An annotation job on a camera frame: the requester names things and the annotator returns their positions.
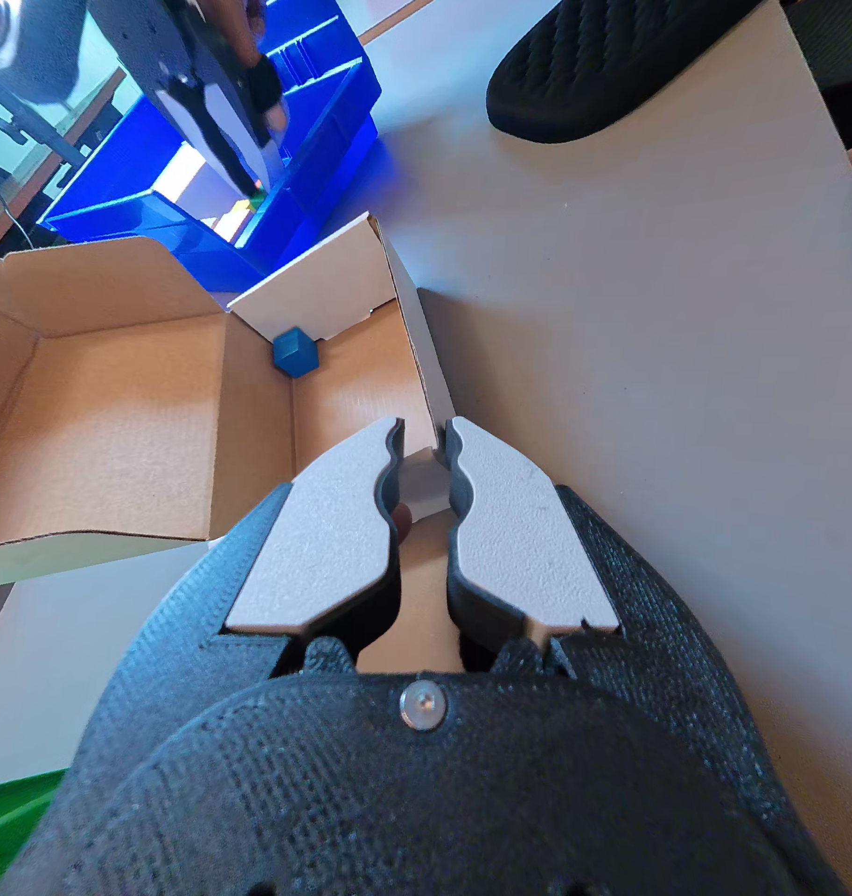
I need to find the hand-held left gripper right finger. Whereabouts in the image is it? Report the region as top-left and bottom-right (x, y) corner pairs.
(443, 416), (622, 655)

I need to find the blue plastic bin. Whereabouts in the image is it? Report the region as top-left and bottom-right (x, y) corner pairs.
(37, 0), (385, 292)

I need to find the black stand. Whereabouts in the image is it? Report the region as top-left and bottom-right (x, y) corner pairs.
(0, 84), (95, 169)

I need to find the blue cube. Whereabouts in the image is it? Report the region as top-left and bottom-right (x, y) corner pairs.
(272, 325), (322, 379)

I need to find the black textured pad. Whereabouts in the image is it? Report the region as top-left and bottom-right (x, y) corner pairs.
(485, 0), (785, 145)

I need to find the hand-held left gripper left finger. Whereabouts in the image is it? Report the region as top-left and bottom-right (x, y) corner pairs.
(224, 416), (407, 659)

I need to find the yellow cube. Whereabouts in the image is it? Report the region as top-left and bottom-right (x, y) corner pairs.
(213, 200), (256, 239)

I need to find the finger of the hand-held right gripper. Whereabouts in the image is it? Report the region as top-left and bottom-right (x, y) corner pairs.
(258, 133), (289, 187)
(160, 83), (267, 202)

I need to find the cardboard box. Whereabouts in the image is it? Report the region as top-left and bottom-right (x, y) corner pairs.
(0, 213), (470, 676)

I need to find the person's right hand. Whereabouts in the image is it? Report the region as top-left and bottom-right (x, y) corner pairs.
(190, 0), (291, 138)

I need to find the dark chair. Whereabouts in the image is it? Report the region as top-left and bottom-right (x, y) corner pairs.
(782, 0), (852, 151)

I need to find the green plastic bin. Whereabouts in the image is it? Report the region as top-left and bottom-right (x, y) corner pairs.
(0, 769), (68, 896)

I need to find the thin cable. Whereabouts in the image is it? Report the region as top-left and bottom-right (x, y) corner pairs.
(0, 192), (36, 247)

